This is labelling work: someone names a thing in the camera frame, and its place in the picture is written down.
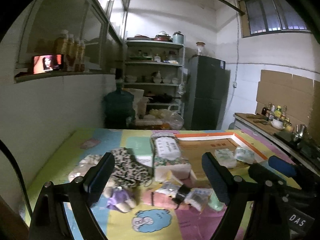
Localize plastic bagged soft item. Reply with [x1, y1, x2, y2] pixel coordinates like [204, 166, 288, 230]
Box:
[68, 154, 103, 182]

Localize pale green soft object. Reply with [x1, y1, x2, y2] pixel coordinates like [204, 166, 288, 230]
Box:
[208, 191, 225, 212]

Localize cream plush toy purple dress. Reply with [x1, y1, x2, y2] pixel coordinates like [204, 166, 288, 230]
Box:
[103, 178, 137, 213]

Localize leopard print cloth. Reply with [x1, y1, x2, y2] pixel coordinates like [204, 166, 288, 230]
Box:
[111, 147, 152, 189]

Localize pink towel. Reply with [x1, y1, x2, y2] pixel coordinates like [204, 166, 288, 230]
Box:
[140, 190, 190, 210]

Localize wooden kitchen counter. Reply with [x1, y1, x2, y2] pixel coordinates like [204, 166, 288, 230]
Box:
[234, 113, 319, 171]

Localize steel kettle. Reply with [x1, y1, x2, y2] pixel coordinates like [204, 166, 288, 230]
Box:
[291, 124, 308, 142]

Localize orange rimmed cardboard tray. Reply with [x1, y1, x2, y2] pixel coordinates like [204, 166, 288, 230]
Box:
[176, 130, 274, 180]

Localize white bowl on counter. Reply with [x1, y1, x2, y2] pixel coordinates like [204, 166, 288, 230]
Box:
[271, 118, 285, 130]

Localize colourful cartoon bed sheet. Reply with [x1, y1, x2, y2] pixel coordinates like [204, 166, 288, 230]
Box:
[18, 128, 302, 240]

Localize yellow cap bottle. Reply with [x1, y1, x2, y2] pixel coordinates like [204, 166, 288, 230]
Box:
[274, 106, 282, 118]

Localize mint green box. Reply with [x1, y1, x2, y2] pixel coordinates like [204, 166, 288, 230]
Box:
[125, 137, 153, 167]

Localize floral tissue pack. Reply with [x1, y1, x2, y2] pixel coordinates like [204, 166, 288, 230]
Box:
[150, 132, 191, 182]

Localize plastic bag of food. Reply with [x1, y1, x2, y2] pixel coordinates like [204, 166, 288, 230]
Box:
[149, 109, 184, 130]

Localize blue water jug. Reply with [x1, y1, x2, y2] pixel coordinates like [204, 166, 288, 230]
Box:
[103, 68, 136, 129]

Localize dark green refrigerator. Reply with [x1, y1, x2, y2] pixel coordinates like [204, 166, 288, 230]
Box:
[183, 55, 229, 131]

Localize metal kitchen shelf rack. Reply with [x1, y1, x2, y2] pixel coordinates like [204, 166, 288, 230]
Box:
[123, 35, 185, 116]

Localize glass jar on fridge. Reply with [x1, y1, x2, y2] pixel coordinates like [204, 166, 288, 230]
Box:
[196, 42, 206, 56]

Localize phone with lit screen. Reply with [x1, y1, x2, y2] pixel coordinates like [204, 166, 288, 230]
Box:
[32, 54, 64, 74]

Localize amber liquid bottle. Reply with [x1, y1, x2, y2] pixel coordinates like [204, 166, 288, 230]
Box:
[54, 29, 69, 55]

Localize light blue pot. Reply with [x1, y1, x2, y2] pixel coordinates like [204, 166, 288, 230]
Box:
[172, 31, 184, 44]

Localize barred window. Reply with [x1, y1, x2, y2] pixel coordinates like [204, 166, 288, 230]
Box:
[238, 0, 310, 37]

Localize cardboard sheets on wall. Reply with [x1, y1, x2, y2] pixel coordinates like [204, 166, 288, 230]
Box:
[256, 70, 319, 142]

